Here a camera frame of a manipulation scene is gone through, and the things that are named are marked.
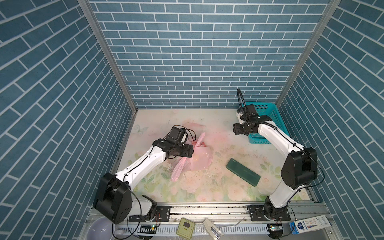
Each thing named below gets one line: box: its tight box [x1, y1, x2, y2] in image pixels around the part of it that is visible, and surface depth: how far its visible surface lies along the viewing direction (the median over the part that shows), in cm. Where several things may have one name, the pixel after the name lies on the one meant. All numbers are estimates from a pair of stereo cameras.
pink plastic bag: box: [171, 132, 213, 182], surface depth 85 cm
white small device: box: [203, 218, 224, 240], surface depth 69 cm
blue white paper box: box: [289, 214, 332, 235], surface depth 72 cm
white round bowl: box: [86, 216, 113, 240], surface depth 66 cm
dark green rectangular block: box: [226, 158, 261, 187], surface depth 89 cm
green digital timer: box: [176, 218, 195, 240], surface depth 70 cm
